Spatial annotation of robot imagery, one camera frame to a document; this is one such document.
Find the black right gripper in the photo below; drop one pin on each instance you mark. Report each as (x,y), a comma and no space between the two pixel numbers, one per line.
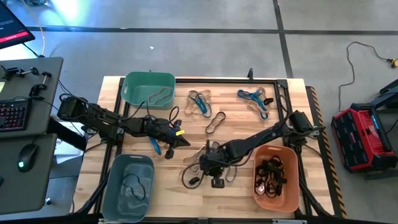
(216,157)

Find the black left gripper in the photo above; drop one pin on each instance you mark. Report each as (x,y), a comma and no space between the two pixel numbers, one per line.
(160,132)

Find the small black rubber band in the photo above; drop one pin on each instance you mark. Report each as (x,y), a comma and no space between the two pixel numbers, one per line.
(268,101)
(195,181)

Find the long black rubber band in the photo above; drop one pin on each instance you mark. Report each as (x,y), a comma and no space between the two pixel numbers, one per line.
(276,186)
(262,189)
(225,115)
(267,174)
(183,180)

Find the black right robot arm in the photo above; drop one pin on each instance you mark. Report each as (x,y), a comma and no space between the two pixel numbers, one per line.
(264,137)

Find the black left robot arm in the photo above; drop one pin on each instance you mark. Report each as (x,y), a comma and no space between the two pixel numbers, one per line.
(109,123)

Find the yellow tape label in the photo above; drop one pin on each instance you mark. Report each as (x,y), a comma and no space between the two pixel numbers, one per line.
(180,132)

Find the light green plastic basket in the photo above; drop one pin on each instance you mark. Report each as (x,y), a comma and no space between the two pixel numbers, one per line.
(140,84)

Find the dark teal plastic basket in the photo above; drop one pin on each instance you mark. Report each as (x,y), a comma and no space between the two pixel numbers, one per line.
(136,214)

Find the orange plastic basket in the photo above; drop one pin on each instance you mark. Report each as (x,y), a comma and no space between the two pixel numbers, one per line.
(289,203)

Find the black desk support beam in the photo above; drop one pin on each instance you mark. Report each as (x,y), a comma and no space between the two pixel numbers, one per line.
(65,133)

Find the yellow black hazard strip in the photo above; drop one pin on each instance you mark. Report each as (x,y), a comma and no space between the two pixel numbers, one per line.
(334,193)

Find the grey side table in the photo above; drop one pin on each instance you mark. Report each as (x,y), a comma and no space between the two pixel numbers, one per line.
(18,193)
(37,109)

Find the black computer mouse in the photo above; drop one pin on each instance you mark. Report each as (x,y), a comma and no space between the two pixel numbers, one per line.
(28,157)

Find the red black power case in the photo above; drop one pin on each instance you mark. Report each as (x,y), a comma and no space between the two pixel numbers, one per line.
(360,140)

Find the small black clamp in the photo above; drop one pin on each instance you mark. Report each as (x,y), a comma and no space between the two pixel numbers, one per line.
(35,90)

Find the backlit black keyboard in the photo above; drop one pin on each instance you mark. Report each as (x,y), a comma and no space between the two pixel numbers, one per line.
(14,115)

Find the black clamp rod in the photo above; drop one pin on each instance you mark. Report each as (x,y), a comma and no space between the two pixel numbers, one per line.
(18,72)

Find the dark blue equipment case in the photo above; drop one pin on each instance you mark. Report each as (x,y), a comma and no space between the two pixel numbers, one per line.
(390,93)

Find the computer monitor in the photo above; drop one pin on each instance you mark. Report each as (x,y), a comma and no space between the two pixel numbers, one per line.
(12,28)

